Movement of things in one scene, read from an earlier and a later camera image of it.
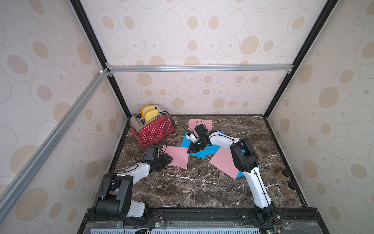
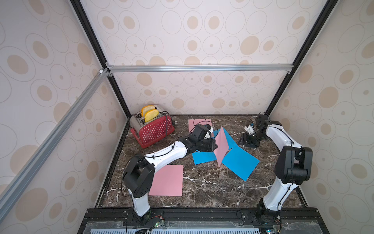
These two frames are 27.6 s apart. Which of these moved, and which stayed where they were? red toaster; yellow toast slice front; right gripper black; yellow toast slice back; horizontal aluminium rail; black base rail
Moved: right gripper black
Stayed: red toaster; black base rail; horizontal aluminium rail; yellow toast slice back; yellow toast slice front
